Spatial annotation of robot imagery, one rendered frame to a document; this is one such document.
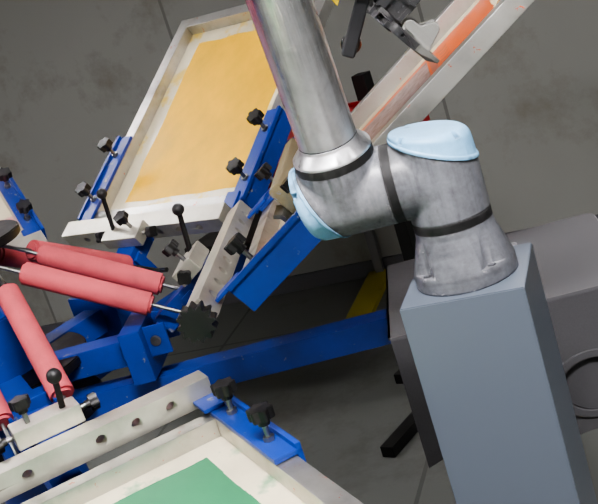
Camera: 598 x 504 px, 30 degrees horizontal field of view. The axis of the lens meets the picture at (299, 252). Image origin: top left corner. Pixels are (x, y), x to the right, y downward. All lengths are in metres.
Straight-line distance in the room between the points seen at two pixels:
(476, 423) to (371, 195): 0.37
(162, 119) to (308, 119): 1.80
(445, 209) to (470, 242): 0.06
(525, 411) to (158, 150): 1.81
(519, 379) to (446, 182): 0.30
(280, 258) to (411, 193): 0.53
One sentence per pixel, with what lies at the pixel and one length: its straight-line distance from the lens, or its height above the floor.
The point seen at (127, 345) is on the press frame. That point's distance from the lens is 2.37.
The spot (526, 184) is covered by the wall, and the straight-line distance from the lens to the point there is 5.26.
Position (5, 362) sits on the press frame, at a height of 1.06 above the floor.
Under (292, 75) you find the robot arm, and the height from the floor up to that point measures 1.56.
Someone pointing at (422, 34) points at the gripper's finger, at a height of 1.51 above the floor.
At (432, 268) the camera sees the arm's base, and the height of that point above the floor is 1.24.
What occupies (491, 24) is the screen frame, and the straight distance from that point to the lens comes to 1.94.
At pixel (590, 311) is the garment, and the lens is 2.16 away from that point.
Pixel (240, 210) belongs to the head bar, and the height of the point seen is 1.16.
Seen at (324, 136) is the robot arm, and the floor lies 1.47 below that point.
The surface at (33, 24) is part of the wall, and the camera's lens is 5.75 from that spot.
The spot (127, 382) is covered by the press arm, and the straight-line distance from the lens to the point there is 2.48.
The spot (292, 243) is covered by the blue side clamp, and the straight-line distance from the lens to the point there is 2.00.
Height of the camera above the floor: 1.75
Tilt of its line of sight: 16 degrees down
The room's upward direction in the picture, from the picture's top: 18 degrees counter-clockwise
